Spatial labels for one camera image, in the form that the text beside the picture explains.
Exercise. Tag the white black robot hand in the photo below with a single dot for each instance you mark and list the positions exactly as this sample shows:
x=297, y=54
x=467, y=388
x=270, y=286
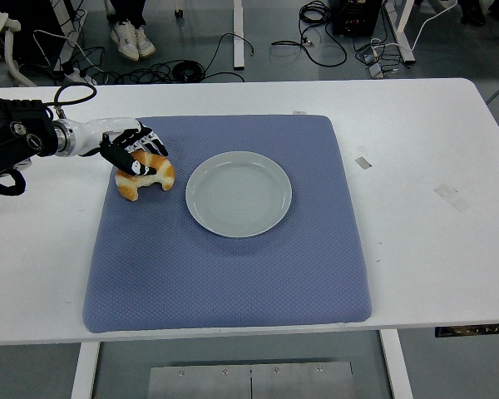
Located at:
x=95, y=133

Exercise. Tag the orange white croissant bread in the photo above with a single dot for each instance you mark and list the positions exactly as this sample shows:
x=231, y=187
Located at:
x=166, y=174

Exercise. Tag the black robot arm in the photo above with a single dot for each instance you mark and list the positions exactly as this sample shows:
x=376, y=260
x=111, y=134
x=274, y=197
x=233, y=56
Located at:
x=12, y=133

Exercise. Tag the grey round plate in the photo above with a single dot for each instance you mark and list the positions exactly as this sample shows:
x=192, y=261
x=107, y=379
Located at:
x=239, y=195

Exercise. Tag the grey metal plate with screws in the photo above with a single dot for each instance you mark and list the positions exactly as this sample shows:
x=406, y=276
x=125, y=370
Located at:
x=249, y=382

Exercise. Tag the person's white shoe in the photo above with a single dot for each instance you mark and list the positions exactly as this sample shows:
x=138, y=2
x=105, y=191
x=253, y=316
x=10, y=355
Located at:
x=145, y=43
x=126, y=39

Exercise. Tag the white chair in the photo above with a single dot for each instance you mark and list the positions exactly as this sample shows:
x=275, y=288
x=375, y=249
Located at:
x=9, y=45

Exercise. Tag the person's legs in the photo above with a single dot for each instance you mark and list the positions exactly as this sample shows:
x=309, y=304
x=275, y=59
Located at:
x=126, y=10

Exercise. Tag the blue quilted mat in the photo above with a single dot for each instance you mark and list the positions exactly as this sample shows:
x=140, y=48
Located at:
x=224, y=282

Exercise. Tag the small grey tape piece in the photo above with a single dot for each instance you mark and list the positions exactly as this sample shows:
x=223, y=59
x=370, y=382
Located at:
x=363, y=163

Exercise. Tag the black equipment box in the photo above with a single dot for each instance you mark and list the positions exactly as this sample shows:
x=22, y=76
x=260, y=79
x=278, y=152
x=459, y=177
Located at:
x=355, y=16

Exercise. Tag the grey foot pedal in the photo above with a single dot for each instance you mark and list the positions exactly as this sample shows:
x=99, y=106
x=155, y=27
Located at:
x=375, y=70

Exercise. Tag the white slanted background table leg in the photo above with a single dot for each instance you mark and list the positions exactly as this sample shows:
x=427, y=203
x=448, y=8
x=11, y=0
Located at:
x=403, y=37

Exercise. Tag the large grey tape piece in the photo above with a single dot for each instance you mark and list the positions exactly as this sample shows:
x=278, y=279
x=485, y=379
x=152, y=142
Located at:
x=452, y=198

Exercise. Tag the person's black shoe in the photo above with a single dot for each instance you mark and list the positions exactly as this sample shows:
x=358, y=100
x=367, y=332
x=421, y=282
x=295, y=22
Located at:
x=473, y=14

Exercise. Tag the black table control panel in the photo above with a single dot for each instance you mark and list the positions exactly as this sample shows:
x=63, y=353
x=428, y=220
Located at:
x=474, y=330

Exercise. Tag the white background table post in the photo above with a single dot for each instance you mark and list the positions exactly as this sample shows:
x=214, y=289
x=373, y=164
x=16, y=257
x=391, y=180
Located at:
x=238, y=33

